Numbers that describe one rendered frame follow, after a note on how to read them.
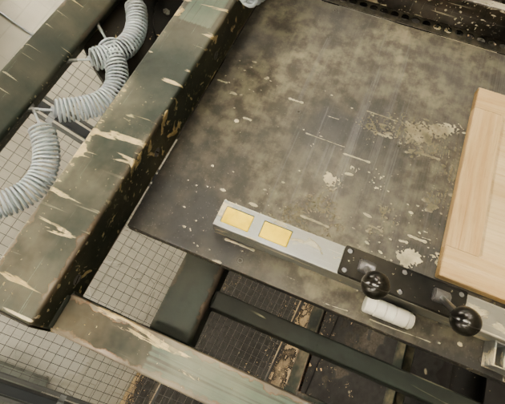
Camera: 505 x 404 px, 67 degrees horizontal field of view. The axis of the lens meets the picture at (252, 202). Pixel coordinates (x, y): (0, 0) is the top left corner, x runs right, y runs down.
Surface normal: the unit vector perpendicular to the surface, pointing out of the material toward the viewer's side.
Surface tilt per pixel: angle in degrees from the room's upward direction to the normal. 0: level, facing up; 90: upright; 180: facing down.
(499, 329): 57
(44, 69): 90
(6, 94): 90
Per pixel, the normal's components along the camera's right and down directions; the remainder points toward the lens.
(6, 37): 0.46, -0.03
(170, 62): 0.02, -0.41
